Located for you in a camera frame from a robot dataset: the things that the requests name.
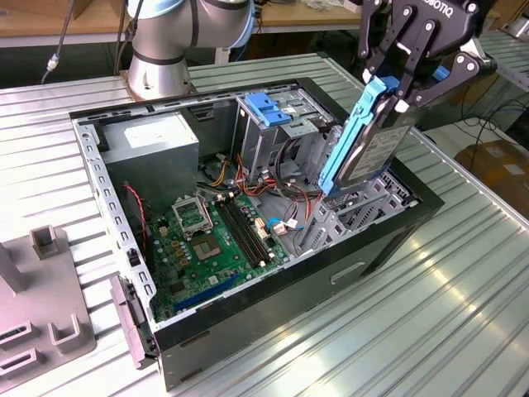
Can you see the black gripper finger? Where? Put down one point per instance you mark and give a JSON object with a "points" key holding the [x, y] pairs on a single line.
{"points": [[446, 78], [368, 33]]}

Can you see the metal slat side table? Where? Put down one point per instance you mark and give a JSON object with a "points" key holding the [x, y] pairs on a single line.
{"points": [[512, 62]]}

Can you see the hard disk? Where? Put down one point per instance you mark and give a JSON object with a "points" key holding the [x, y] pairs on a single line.
{"points": [[372, 153]]}

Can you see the beige board power socket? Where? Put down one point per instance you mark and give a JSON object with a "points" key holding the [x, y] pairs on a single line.
{"points": [[261, 228]]}

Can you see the labelled cardboard box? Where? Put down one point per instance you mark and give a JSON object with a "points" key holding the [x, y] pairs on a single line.
{"points": [[496, 165]]}

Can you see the grey parts rack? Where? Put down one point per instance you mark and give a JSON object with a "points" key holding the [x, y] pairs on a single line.
{"points": [[41, 297]]}

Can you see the blue plastic bay latch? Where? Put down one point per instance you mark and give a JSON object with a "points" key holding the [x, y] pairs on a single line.
{"points": [[264, 108]]}

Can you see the plain brown carton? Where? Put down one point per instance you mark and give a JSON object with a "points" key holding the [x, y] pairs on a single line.
{"points": [[99, 7]]}

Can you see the green motherboard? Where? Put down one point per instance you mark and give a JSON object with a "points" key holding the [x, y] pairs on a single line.
{"points": [[225, 264]]}

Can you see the square brown base plate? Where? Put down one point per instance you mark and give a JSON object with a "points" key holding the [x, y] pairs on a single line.
{"points": [[123, 75]]}

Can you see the black RAM slot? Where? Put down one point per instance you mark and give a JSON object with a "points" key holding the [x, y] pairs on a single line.
{"points": [[249, 231], [255, 228], [236, 234], [243, 232]]}

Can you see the grey metal disk bay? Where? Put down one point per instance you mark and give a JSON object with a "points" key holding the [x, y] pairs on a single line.
{"points": [[363, 215]]}

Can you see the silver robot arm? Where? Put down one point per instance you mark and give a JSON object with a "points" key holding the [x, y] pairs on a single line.
{"points": [[157, 41]]}

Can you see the grey metal drive cage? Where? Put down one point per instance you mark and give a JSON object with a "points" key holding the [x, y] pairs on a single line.
{"points": [[256, 140]]}

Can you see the grey case rear plate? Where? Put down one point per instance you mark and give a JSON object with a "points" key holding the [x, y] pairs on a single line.
{"points": [[128, 322]]}

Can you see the grey power supply unit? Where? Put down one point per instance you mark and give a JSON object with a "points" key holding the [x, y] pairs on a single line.
{"points": [[153, 165]]}

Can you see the blue expansion slot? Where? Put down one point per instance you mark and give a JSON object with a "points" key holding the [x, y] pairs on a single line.
{"points": [[206, 294]]}

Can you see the black PC case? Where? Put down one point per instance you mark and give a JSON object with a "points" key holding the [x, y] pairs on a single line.
{"points": [[268, 314]]}

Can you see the silver metal cylinder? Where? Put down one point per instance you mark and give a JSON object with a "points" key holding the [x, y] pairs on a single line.
{"points": [[520, 27]]}

